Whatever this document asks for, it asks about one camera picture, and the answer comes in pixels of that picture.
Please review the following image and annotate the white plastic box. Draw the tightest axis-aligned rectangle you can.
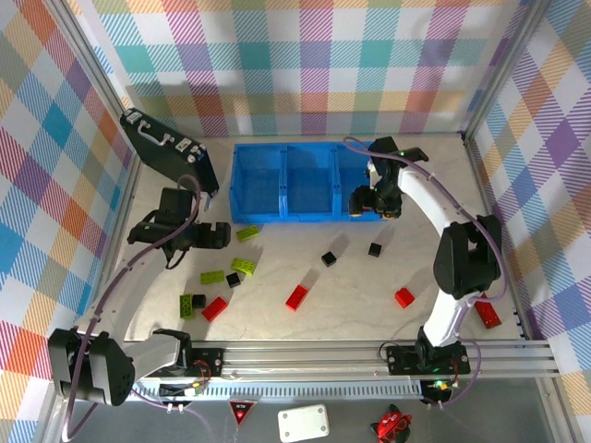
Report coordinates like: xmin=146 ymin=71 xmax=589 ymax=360
xmin=277 ymin=403 xmax=332 ymax=443

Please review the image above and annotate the white slotted cable tray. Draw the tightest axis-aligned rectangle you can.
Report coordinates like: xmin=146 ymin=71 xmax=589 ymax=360
xmin=138 ymin=381 xmax=424 ymax=401

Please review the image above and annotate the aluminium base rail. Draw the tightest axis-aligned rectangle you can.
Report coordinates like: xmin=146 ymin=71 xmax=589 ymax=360
xmin=133 ymin=340 xmax=561 ymax=384

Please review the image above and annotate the red toy with glasses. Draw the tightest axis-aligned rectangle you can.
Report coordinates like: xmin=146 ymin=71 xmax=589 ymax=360
xmin=370 ymin=404 xmax=414 ymax=443

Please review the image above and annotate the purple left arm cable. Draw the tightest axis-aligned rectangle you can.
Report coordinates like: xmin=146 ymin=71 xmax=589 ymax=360
xmin=59 ymin=174 xmax=218 ymax=443

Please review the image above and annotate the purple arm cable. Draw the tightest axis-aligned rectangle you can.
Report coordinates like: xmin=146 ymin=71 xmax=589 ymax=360
xmin=342 ymin=136 xmax=509 ymax=410
xmin=59 ymin=174 xmax=218 ymax=443

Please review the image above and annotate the black carrying case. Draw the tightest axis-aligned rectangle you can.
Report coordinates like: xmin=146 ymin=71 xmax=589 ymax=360
xmin=119 ymin=108 xmax=221 ymax=195

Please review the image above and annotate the red black triangle button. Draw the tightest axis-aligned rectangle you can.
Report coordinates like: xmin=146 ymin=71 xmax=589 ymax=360
xmin=228 ymin=400 xmax=256 ymax=426

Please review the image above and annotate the aluminium side rail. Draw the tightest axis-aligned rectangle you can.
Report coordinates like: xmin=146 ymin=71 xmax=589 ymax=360
xmin=76 ymin=156 xmax=142 ymax=345
xmin=463 ymin=136 xmax=553 ymax=345

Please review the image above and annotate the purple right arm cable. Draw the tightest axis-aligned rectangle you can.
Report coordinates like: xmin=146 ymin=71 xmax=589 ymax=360
xmin=342 ymin=136 xmax=509 ymax=410

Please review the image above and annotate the aluminium frame post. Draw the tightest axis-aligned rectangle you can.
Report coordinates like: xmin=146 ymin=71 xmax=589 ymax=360
xmin=48 ymin=0 xmax=142 ymax=161
xmin=460 ymin=0 xmax=553 ymax=142

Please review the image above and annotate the dark red long lego brick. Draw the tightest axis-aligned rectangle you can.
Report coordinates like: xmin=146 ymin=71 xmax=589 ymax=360
xmin=474 ymin=291 xmax=502 ymax=329

